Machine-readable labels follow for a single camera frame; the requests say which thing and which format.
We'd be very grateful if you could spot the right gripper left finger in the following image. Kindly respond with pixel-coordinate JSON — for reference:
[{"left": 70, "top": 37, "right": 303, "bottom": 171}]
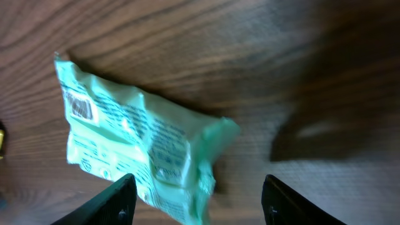
[{"left": 52, "top": 173, "right": 137, "bottom": 225}]

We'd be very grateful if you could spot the yellow blue snack packet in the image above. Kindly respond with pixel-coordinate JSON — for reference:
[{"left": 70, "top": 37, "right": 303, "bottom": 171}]
[{"left": 0, "top": 124, "right": 6, "bottom": 159}]

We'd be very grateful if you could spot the teal wet wipes pack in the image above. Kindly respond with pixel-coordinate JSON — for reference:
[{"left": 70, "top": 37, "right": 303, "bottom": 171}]
[{"left": 54, "top": 57, "right": 240, "bottom": 224}]

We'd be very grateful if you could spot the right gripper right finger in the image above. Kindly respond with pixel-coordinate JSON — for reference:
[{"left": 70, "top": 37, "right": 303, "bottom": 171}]
[{"left": 261, "top": 174, "right": 344, "bottom": 225}]

